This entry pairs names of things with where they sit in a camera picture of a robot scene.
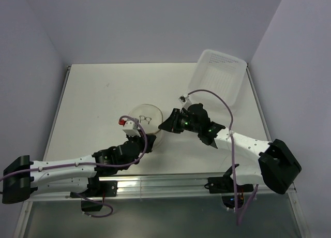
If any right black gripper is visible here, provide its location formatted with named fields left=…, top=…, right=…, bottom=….
left=158, top=108, right=201, bottom=133

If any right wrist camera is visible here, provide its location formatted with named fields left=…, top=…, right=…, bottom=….
left=179, top=94, right=192, bottom=112

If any aluminium mounting rail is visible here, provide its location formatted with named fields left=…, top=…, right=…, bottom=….
left=28, top=173, right=223, bottom=202

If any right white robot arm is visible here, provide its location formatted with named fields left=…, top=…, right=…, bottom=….
left=158, top=103, right=302, bottom=194

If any white plastic tray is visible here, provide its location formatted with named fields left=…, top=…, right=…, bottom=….
left=187, top=50, right=247, bottom=107

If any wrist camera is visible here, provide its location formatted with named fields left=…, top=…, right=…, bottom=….
left=118, top=119, right=140, bottom=137
left=179, top=94, right=192, bottom=112

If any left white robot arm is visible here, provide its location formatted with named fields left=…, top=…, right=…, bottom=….
left=1, top=135, right=156, bottom=204

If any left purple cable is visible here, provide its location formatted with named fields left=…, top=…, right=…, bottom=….
left=0, top=115, right=148, bottom=218

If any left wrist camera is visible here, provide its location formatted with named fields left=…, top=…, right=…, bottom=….
left=118, top=119, right=140, bottom=137

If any white mesh laundry bag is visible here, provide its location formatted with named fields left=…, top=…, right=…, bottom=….
left=128, top=104, right=163, bottom=150

